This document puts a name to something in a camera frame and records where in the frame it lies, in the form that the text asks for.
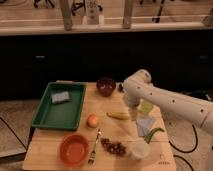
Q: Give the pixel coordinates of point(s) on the bunch of dark grapes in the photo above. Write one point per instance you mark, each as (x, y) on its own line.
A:
(116, 148)

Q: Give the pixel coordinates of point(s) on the red orange bowl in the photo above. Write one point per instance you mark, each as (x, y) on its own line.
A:
(73, 150)

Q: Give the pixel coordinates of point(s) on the green plastic tray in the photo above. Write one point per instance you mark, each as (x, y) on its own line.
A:
(63, 115)

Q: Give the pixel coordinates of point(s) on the yellow banana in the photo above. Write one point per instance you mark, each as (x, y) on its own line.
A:
(118, 115)

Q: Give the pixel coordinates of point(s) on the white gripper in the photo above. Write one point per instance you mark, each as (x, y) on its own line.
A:
(132, 102)

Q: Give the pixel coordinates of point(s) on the white cup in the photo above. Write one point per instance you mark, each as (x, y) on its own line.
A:
(139, 149)

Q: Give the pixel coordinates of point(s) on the orange peach fruit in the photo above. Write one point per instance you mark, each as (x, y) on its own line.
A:
(92, 121)

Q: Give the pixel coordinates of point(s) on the silver fork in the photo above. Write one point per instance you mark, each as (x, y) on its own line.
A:
(92, 155)

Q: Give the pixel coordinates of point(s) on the dark red bowl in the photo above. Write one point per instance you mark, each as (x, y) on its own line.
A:
(105, 86)

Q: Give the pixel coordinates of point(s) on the grey blue sponge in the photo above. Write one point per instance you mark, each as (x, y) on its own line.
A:
(60, 97)

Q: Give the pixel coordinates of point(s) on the light green cup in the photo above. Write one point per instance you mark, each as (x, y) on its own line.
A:
(145, 107)

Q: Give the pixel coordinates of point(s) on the green chili pepper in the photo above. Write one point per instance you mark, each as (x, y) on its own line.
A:
(149, 136)

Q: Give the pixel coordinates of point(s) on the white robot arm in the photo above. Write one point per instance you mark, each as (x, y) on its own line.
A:
(197, 111)

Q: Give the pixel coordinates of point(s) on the black white handled utensil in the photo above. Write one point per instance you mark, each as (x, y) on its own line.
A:
(121, 89)

